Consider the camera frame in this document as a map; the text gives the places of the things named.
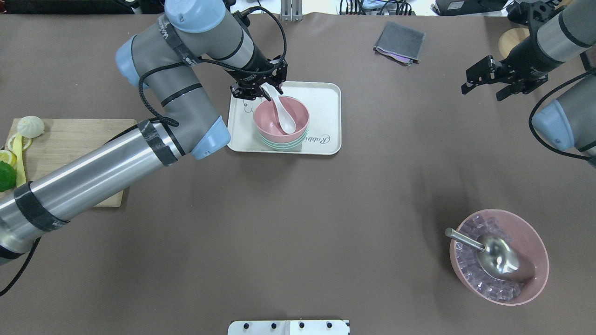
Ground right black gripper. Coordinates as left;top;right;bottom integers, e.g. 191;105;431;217
461;35;549;101

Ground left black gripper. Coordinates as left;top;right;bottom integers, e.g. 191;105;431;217
230;51;288;101

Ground small pink bowl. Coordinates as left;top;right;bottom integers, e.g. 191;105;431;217
253;96;310;135

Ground white ceramic spoon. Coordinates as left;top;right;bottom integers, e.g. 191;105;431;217
260;83;296;135

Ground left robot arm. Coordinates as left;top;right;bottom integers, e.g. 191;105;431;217
1;0;288;264

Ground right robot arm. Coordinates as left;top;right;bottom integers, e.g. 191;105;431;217
461;0;596;166

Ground top green bowl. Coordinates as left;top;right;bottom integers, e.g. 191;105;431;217
256;126;310;143

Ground large pink ice bowl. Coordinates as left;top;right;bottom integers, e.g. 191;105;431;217
449;208;550;307

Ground wooden mug tree stand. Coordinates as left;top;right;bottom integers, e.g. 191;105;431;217
498;27;530;59

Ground grey folded cloth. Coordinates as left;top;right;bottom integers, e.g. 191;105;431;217
373;22;426;66

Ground metal ice scoop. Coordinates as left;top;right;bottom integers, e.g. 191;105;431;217
445;228;527;283

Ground bamboo cutting board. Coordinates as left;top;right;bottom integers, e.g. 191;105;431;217
17;119;137;182

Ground lemon slice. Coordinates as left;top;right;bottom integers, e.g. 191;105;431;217
6;134;33;151

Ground half lemon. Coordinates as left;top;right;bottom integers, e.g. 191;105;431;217
0;150;17;168

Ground green lime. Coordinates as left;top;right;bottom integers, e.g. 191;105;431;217
0;161;17;193

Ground aluminium frame post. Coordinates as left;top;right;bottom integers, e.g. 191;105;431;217
280;0;304;22

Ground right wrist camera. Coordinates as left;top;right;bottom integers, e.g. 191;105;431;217
504;0;558;26

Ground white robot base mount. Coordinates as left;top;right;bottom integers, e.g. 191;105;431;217
227;319;351;335

